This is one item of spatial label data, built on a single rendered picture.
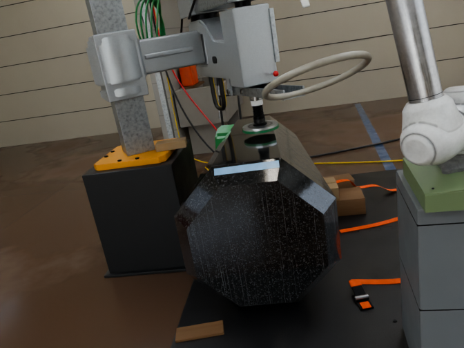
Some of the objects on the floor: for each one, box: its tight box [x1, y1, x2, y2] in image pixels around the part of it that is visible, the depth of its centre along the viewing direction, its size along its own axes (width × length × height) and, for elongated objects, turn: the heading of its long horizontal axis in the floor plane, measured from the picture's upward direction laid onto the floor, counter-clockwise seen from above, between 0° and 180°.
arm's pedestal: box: [393, 170, 464, 348], centre depth 169 cm, size 50×50×80 cm
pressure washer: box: [215, 95, 242, 150], centre depth 423 cm, size 35×35×87 cm
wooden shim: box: [175, 320, 224, 343], centre depth 223 cm, size 25×10×2 cm, turn 119°
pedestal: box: [82, 140, 198, 278], centre depth 309 cm, size 66×66×74 cm
